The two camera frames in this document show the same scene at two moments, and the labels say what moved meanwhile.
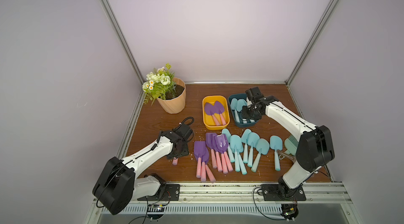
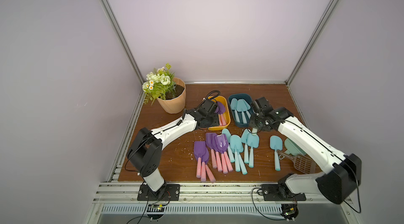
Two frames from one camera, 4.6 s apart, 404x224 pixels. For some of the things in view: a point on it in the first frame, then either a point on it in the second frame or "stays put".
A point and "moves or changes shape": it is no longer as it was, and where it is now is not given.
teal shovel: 276,144 stays put
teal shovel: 253,140 stays put
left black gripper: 185,151 -> 215,120
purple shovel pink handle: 199,150 stays put
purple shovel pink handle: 210,110 moves or changes shape
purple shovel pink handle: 219,108 stays put
